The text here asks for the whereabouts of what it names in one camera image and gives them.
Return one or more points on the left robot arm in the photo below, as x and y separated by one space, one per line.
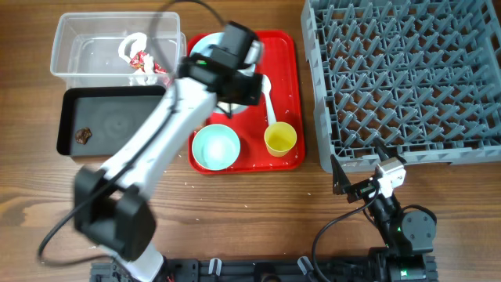
111 205

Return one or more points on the green bowl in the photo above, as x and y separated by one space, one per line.
216 147

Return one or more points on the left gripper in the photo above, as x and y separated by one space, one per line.
254 98

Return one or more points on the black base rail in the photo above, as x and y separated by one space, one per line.
274 270

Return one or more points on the red serving tray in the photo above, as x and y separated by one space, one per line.
279 64

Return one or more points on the grey dishwasher rack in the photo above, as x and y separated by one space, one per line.
423 77

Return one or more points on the black plastic tray bin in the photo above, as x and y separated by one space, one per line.
113 114

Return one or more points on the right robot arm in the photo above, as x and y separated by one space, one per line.
408 232

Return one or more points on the light blue plate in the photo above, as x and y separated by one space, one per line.
203 47

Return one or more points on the light blue rice bowl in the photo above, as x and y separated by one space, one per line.
229 108

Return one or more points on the red snack wrapper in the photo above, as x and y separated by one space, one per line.
147 70

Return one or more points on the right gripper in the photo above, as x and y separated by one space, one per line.
342 184

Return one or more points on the yellow cup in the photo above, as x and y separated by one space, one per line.
280 137

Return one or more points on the brown food scrap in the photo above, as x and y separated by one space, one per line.
83 135

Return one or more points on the white plastic spoon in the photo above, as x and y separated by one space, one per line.
266 87

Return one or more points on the clear plastic bin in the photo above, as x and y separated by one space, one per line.
85 47

